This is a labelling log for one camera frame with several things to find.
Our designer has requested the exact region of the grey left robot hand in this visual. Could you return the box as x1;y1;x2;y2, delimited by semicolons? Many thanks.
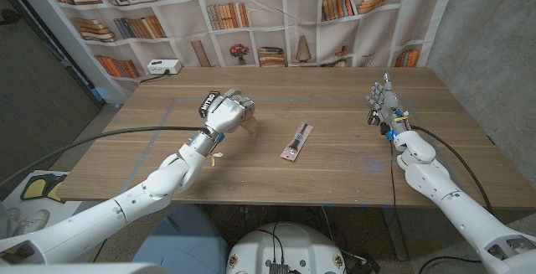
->
204;88;256;139

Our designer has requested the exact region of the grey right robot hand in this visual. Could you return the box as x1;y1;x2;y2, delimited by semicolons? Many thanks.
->
365;71;410;135

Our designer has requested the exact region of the pink flat blister package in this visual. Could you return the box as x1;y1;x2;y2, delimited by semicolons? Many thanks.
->
279;121;314;163

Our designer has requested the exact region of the white power outlet box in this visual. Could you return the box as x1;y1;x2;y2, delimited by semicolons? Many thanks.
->
147;59;183;75

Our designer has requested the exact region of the printed bookshelf backdrop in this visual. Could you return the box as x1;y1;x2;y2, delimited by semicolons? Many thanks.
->
38;0;461;101

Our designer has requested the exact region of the grey metal table leg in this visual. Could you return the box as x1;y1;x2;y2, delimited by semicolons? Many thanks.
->
381;206;408;262

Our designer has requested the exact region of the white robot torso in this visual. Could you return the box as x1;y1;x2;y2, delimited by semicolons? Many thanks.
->
225;222;348;274

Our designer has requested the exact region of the black floor device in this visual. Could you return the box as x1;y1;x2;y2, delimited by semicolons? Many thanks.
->
345;253;381;274

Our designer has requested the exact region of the dark grey door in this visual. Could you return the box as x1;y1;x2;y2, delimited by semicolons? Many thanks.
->
0;0;106;194

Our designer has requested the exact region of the white floor board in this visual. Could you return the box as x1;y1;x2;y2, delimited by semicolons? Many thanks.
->
0;169;84;241

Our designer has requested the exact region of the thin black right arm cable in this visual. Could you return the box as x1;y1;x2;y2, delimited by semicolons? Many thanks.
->
388;139;398;225

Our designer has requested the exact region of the black outlet power cord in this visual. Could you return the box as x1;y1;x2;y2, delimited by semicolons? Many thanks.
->
139;70;171;85

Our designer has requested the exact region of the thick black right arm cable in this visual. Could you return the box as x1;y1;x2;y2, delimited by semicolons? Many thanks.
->
411;124;495;215

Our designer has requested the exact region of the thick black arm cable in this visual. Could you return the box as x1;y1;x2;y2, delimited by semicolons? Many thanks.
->
411;124;495;215
0;125;209;188

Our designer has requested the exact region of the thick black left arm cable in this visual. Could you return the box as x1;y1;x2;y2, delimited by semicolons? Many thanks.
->
0;125;209;188

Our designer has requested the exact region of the black torso cable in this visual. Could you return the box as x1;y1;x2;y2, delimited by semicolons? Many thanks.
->
250;222;286;265

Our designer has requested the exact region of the black floor cable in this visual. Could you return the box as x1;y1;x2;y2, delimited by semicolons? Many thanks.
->
420;256;482;274

